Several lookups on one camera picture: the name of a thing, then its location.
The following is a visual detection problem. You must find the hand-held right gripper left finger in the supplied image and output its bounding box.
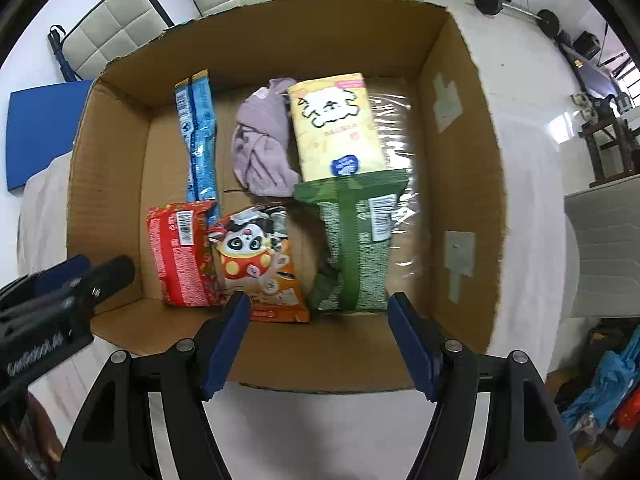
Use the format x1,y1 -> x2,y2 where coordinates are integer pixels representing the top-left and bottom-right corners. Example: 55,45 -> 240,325
60,291 -> 252,480

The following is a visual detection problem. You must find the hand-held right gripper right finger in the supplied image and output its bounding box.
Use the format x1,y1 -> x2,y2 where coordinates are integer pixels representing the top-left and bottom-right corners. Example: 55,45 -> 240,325
387,292 -> 581,480

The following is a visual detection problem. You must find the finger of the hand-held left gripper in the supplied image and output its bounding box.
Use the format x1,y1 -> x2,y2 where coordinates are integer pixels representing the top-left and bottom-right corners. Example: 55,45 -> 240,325
35,255 -> 91,291
82,255 -> 136,306

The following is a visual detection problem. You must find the red snack packet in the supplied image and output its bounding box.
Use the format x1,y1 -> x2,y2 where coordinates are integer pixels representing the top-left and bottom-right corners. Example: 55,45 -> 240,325
146,200 -> 226,307

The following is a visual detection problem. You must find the orange panda snack packet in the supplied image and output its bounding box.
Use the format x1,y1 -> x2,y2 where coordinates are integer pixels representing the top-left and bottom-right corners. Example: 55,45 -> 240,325
207,203 -> 311,323

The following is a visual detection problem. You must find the green snack packet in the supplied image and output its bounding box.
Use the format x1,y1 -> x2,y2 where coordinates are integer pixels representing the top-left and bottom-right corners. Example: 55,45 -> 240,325
292,169 -> 410,313

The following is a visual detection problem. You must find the cardboard box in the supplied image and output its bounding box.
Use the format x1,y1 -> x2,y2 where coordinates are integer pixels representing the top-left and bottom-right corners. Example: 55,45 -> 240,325
65,0 -> 510,395

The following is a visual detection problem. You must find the blue snack strip packet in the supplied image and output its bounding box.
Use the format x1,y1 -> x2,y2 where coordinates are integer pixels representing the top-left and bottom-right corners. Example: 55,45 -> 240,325
173,70 -> 221,206

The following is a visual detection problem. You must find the purple cloth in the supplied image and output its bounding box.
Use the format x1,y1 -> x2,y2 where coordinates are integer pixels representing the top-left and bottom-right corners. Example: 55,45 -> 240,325
231,77 -> 303,197

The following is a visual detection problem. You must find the yellow tissue pack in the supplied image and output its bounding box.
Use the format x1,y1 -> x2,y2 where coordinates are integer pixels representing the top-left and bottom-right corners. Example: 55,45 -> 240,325
286,72 -> 388,182

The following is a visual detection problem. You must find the grey table cloth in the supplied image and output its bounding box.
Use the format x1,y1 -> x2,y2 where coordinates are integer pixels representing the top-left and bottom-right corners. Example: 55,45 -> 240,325
17,152 -> 501,480

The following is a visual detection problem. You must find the blue foam mat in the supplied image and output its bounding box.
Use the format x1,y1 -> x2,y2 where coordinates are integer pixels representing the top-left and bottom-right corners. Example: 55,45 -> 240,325
6,79 -> 96,193

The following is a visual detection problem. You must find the blue cloth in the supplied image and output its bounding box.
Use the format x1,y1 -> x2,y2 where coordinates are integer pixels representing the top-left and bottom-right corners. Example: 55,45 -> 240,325
560,325 -> 640,436

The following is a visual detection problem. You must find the dark folded umbrella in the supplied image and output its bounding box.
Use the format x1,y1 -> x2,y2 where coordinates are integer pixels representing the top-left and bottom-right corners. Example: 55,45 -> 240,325
47,25 -> 83,82

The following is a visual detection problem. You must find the dark wooden chair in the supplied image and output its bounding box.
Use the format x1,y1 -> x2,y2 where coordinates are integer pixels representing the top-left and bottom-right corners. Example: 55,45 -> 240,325
580,92 -> 638,188

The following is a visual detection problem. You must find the dark exercise machine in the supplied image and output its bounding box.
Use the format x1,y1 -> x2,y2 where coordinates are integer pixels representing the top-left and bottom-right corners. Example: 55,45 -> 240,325
560,30 -> 626,101

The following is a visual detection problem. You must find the black speaker box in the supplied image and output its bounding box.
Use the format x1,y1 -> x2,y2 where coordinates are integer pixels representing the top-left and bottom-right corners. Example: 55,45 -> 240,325
572,31 -> 601,61

